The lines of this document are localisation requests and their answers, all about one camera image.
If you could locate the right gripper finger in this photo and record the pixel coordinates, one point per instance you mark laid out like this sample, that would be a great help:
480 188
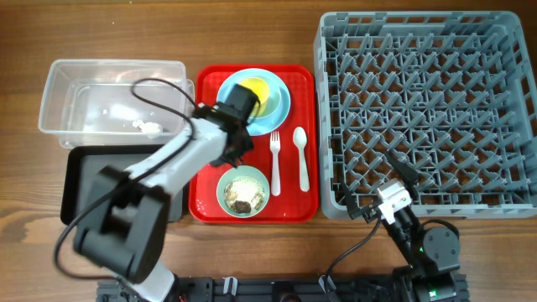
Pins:
406 173
353 209

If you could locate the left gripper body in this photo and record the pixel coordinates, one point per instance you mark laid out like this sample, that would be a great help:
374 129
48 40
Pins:
244 143

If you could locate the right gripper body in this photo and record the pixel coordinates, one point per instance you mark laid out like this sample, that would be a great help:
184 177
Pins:
371 213

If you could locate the white tissue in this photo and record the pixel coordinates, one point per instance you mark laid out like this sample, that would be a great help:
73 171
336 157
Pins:
150 128

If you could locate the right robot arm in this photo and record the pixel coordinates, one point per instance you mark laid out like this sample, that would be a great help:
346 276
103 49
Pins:
431 248

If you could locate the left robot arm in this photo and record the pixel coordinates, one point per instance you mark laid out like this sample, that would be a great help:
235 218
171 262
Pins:
123 227

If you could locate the grey dishwasher rack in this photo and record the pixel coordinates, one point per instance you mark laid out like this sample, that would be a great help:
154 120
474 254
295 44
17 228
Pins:
451 93

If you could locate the white plastic fork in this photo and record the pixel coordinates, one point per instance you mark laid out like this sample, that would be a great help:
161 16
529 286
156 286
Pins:
275 146

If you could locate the green bowl with food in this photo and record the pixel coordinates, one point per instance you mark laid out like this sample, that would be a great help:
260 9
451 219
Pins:
243 192

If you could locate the light blue plate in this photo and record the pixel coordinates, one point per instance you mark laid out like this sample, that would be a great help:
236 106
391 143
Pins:
258 128

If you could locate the yellow plastic cup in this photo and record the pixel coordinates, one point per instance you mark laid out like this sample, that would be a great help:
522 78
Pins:
261 89

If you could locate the white plastic spoon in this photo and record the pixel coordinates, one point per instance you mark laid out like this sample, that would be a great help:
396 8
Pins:
300 141

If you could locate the red plastic tray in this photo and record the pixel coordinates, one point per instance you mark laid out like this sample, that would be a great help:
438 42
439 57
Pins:
293 205

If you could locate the clear plastic storage box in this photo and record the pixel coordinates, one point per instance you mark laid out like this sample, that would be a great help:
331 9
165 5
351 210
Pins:
95 101

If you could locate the black plastic bin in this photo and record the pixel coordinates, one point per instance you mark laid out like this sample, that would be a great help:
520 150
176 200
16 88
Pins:
84 163

